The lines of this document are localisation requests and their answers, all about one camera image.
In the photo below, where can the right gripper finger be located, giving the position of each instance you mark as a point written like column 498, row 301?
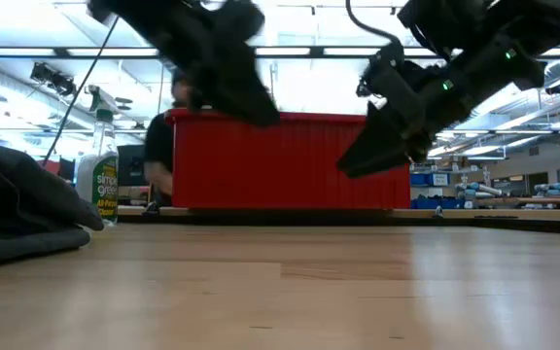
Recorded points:
column 374, row 150

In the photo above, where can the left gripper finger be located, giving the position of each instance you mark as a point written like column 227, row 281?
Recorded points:
column 253, row 107

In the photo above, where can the dark charcoal garment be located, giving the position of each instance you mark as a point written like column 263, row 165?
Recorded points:
column 17, row 194

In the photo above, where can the dark blue-grey garment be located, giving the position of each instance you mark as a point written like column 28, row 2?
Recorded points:
column 17, row 248

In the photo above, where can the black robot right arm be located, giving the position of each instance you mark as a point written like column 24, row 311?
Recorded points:
column 528, row 34

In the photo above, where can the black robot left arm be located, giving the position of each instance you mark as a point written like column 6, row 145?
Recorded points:
column 149, row 24

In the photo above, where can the red plastic laundry bin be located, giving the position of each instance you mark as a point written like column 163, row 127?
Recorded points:
column 285, row 160

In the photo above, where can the blue storage bin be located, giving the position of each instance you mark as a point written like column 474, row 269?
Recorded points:
column 418, row 180
column 435, row 203

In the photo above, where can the black overhead crossbar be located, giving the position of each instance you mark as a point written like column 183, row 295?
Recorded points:
column 316, row 51

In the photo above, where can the person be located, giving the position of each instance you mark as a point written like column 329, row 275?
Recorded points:
column 158, row 141

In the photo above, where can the black computer monitor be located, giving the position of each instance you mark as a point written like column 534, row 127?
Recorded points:
column 129, row 165

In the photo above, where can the black ceiling device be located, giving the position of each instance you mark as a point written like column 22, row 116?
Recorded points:
column 557, row 88

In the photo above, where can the small black table clamp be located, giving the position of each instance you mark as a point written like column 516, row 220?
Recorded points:
column 151, row 208

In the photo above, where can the clear cleaner spray bottle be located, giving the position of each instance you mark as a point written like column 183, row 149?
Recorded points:
column 97, row 185

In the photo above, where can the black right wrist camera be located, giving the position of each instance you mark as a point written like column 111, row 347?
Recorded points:
column 382, row 63

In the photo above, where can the black ceiling rail camera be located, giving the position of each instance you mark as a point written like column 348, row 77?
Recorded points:
column 54, row 80

